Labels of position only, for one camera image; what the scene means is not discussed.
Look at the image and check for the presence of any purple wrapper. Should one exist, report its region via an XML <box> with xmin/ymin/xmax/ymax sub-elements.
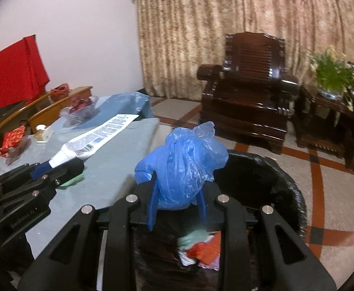
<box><xmin>199</xmin><ymin>256</ymin><xmax>220</xmax><ymax>271</ymax></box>

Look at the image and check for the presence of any white toothpaste tube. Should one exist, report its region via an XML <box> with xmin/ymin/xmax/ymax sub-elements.
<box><xmin>48</xmin><ymin>113</ymin><xmax>138</xmax><ymax>169</ymax></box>

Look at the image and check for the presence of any clear bag of red fruit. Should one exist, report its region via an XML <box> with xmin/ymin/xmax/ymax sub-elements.
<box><xmin>60</xmin><ymin>95</ymin><xmax>100</xmax><ymax>127</ymax></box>

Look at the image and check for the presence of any blue plastic bag on table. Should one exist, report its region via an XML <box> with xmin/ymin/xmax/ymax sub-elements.
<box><xmin>96</xmin><ymin>92</ymin><xmax>154</xmax><ymax>125</ymax></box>

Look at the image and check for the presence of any pale green wrapper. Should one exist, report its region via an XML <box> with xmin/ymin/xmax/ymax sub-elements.
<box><xmin>177</xmin><ymin>230</ymin><xmax>210</xmax><ymax>248</ymax></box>
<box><xmin>56</xmin><ymin>171</ymin><xmax>85</xmax><ymax>190</ymax></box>

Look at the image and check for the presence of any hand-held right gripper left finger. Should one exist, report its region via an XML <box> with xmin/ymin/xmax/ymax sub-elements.
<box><xmin>17</xmin><ymin>171</ymin><xmax>160</xmax><ymax>291</ymax></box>

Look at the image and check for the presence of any beige patterned curtain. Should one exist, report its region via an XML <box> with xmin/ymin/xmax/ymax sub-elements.
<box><xmin>131</xmin><ymin>0</ymin><xmax>354</xmax><ymax>100</ymax></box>

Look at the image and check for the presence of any potted green plant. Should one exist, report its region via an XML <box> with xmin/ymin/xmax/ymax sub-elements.
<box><xmin>307</xmin><ymin>45</ymin><xmax>354</xmax><ymax>111</ymax></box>

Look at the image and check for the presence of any dark wooden side table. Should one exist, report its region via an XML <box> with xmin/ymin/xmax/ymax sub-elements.
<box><xmin>295</xmin><ymin>83</ymin><xmax>354</xmax><ymax>158</ymax></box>

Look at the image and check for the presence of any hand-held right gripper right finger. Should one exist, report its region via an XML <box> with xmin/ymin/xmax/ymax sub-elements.
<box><xmin>195</xmin><ymin>183</ymin><xmax>338</xmax><ymax>291</ymax></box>

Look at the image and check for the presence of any orange red wrapper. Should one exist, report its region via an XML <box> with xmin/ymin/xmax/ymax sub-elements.
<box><xmin>187</xmin><ymin>236</ymin><xmax>224</xmax><ymax>264</ymax></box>

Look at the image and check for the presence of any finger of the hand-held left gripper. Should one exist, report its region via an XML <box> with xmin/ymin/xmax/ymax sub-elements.
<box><xmin>0</xmin><ymin>158</ymin><xmax>85</xmax><ymax>210</ymax></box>
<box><xmin>0</xmin><ymin>161</ymin><xmax>54</xmax><ymax>193</ymax></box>

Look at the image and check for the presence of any pale blue tablecloth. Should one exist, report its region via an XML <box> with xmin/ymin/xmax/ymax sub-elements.
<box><xmin>0</xmin><ymin>117</ymin><xmax>159</xmax><ymax>259</ymax></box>

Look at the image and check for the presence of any white crumpled wrapper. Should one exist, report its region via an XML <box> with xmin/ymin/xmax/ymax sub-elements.
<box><xmin>178</xmin><ymin>246</ymin><xmax>197</xmax><ymax>266</ymax></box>

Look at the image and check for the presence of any beige undercloth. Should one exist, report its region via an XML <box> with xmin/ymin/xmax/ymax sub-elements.
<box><xmin>151</xmin><ymin>118</ymin><xmax>177</xmax><ymax>155</ymax></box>

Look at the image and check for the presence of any light wooden sideboard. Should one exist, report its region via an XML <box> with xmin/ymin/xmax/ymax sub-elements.
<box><xmin>0</xmin><ymin>86</ymin><xmax>93</xmax><ymax>173</ymax></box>

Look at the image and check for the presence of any red cloth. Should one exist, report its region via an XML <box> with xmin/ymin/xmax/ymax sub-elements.
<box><xmin>0</xmin><ymin>35</ymin><xmax>51</xmax><ymax>115</ymax></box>

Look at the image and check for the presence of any red gift box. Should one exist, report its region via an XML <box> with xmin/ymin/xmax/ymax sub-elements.
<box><xmin>0</xmin><ymin>126</ymin><xmax>27</xmax><ymax>157</ymax></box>

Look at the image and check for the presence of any small lidded jar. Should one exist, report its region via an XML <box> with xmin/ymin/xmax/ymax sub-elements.
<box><xmin>34</xmin><ymin>124</ymin><xmax>54</xmax><ymax>144</ymax></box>

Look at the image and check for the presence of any black lined trash bin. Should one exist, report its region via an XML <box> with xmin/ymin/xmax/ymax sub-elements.
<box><xmin>133</xmin><ymin>149</ymin><xmax>307</xmax><ymax>291</ymax></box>

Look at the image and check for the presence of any blue plastic bag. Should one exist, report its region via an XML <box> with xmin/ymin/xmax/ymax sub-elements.
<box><xmin>134</xmin><ymin>121</ymin><xmax>229</xmax><ymax>211</ymax></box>
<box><xmin>96</xmin><ymin>92</ymin><xmax>154</xmax><ymax>125</ymax></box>

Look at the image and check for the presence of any red basket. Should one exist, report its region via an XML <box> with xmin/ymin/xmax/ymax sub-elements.
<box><xmin>50</xmin><ymin>83</ymin><xmax>70</xmax><ymax>102</ymax></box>

